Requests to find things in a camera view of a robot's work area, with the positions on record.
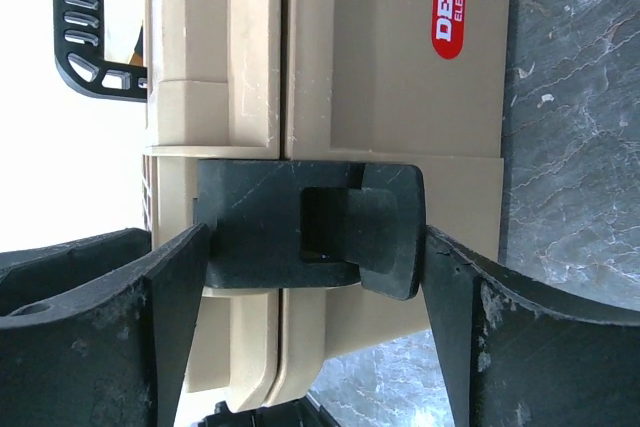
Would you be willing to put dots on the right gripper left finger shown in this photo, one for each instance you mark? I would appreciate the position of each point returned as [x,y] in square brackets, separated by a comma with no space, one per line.
[98,331]

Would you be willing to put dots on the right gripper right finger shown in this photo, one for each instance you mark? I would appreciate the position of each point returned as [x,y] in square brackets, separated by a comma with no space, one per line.
[516,352]

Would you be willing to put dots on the tan plastic toolbox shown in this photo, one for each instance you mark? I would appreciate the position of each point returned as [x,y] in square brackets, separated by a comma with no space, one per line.
[392,81]

